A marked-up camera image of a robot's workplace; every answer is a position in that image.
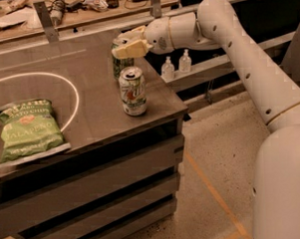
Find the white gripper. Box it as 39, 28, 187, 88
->
112, 17, 172, 59

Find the green soda can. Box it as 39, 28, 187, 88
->
111, 39, 135, 79

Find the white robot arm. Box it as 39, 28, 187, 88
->
112, 0, 300, 239

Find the white 7up can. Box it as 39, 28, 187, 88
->
119, 67, 147, 117

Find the left clear sanitizer bottle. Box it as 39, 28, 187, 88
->
160, 56, 174, 80

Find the clear sanitizer bottle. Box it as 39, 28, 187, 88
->
178, 49, 191, 73
160, 56, 174, 80

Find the dark round cup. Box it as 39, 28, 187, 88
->
105, 0, 119, 9

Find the right clear sanitizer bottle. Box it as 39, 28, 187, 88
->
178, 49, 191, 73

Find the crumpled white wrapper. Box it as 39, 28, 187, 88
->
84, 0, 109, 12

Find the white paper sheet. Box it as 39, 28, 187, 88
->
0, 7, 36, 28

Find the grey drawer cabinet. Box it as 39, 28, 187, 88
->
0, 119, 184, 239

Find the green jalapeno chips bag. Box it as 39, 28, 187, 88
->
0, 100, 65, 164

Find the middle metal bracket post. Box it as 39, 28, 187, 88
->
150, 0, 161, 19

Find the metal bracket post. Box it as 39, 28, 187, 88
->
33, 2, 59, 43
150, 0, 161, 19

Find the black cables bundle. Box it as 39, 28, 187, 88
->
44, 0, 90, 17

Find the left metal bracket post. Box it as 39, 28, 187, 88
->
33, 2, 59, 43

